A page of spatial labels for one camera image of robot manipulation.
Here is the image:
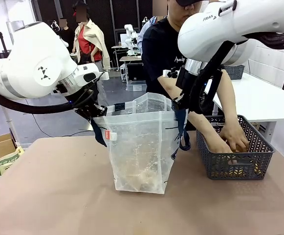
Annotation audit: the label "dark grey plastic basket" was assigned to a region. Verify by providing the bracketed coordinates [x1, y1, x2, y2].
[223, 64, 245, 80]
[196, 114, 276, 181]

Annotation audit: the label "person in black T-shirt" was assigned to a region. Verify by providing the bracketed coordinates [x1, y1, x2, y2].
[141, 0, 220, 94]

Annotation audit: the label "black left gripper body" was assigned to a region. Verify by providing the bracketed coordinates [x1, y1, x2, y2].
[74, 103, 99, 121]

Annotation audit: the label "grey panel screen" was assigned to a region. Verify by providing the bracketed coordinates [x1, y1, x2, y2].
[6, 21, 26, 32]

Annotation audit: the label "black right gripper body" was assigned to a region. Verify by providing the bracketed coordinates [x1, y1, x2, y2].
[173, 68, 199, 111]

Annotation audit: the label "clear plastic storage bin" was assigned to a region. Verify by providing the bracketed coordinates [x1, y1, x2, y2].
[126, 80, 147, 92]

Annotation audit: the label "clear shopping bag navy handles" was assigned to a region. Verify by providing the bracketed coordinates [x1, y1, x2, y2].
[90, 92, 191, 194]

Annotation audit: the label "white side table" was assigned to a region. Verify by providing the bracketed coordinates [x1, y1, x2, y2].
[204, 70, 284, 145]
[0, 96, 19, 147]

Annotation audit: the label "person's left hand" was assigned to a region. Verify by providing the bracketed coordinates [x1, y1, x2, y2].
[217, 121, 250, 152]

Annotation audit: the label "green print white carton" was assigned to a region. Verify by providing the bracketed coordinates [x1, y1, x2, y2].
[0, 146, 25, 176]

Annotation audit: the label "black left arm cable sleeve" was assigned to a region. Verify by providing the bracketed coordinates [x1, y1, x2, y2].
[0, 85, 95, 115]

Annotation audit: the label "brown cardboard box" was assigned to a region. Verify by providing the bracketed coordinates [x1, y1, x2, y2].
[0, 133, 18, 165]

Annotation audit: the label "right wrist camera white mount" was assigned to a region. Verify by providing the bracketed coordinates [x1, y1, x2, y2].
[163, 67, 181, 79]

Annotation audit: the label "mannequin with cream jacket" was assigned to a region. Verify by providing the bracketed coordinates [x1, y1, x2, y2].
[72, 0, 111, 106]

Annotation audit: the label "small background desk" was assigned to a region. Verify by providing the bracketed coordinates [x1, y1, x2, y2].
[119, 55, 142, 71]

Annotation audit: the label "background person in black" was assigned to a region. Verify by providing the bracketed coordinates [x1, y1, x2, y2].
[58, 18, 75, 53]

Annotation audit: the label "person's right forearm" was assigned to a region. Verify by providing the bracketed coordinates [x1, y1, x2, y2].
[157, 75, 222, 151]

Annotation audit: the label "person's left forearm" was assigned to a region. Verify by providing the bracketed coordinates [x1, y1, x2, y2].
[215, 70, 239, 128]

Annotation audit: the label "brown packaged snack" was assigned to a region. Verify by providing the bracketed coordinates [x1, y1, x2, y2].
[118, 168, 162, 190]

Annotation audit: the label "person's right hand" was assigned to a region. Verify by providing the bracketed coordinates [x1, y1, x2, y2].
[206, 141, 238, 165]

